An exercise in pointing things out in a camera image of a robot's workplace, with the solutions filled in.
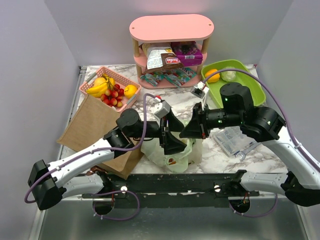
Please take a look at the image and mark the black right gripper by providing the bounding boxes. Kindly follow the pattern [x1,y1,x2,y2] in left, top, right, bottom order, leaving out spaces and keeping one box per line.
[179,101,242,140]

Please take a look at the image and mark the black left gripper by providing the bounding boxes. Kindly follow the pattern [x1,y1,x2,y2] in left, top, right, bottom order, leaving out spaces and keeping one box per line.
[129,107,192,154]

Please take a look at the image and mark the light green plastic grocery bag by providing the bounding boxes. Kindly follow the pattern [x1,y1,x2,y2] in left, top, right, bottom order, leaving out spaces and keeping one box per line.
[140,132,203,174]

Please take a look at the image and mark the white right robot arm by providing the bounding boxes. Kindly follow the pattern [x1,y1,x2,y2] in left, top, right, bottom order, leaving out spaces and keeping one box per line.
[179,82,320,207]

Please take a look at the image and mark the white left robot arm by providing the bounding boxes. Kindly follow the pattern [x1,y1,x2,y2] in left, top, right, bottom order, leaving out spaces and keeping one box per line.
[24,108,186,210]

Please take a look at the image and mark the brown Tuba snack bag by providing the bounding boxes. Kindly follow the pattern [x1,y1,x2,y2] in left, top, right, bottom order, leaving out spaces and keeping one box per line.
[160,53,184,71]

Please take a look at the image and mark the white snack bag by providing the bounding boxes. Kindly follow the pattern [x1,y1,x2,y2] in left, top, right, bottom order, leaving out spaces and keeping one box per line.
[140,42,173,72]

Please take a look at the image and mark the green plastic tray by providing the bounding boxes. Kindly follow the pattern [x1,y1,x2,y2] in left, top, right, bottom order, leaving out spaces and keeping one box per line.
[201,59,266,108]

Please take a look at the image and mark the clear plastic screw box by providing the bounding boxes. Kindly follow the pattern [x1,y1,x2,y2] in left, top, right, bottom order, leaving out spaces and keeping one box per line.
[213,126,256,157]

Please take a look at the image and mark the right colourful candy packet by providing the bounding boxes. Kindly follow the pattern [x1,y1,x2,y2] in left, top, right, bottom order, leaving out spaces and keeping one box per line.
[163,67,197,88]

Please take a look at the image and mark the colourful candy packet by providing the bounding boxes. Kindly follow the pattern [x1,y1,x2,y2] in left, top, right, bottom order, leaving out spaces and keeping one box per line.
[140,72,165,87]
[163,67,197,88]

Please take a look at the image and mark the yellow bell pepper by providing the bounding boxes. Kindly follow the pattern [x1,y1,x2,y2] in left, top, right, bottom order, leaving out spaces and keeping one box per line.
[204,68,221,83]

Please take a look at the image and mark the green cabbage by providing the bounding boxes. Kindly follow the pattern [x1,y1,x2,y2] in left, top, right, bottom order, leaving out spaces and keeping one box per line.
[220,71,237,82]

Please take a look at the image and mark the silver wrench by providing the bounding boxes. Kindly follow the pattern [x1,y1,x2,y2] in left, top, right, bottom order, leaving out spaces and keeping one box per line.
[234,142,260,161]

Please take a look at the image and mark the left colourful candy packet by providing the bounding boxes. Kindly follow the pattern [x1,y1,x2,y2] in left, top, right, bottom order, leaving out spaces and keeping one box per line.
[140,72,165,87]

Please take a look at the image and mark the purple snack box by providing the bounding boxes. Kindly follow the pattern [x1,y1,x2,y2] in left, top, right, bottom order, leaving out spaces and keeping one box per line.
[171,41,203,67]

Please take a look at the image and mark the red cherry bunch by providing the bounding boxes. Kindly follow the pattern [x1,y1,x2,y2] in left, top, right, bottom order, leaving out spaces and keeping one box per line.
[100,83,124,108]

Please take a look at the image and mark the pink three-tier shelf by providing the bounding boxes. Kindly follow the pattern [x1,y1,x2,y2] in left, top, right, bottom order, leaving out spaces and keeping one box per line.
[129,14,215,90]

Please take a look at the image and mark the pink plastic fruit basket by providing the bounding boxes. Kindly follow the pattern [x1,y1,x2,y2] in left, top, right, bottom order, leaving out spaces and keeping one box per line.
[79,66,142,113]

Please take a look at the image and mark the yellow banana bunch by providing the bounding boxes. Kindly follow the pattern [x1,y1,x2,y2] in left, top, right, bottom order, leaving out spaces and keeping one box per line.
[86,82,109,98]

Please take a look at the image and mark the yellow peach fruit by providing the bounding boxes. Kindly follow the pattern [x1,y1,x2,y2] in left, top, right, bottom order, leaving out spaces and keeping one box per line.
[93,77,107,87]

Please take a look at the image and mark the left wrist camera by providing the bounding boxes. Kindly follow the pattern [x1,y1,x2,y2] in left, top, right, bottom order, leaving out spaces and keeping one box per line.
[153,95,171,120]

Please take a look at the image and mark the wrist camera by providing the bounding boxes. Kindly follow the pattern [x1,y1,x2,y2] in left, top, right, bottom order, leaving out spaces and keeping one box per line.
[190,81,209,109]
[153,95,171,120]

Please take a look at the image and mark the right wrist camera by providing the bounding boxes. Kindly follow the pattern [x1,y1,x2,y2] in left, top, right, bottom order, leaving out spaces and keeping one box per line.
[190,81,209,109]

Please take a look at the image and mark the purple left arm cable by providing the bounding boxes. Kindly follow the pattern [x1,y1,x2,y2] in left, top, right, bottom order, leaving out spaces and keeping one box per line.
[23,93,161,222]

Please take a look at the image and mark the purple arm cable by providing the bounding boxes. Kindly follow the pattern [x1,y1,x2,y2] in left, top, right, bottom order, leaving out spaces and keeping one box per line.
[202,68,320,218]
[23,93,161,222]

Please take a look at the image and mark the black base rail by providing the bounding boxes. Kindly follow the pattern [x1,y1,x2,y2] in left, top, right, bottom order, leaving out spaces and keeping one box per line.
[83,170,259,212]

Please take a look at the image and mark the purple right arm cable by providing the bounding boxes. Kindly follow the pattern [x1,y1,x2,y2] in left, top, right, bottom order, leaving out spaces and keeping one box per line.
[202,68,320,218]

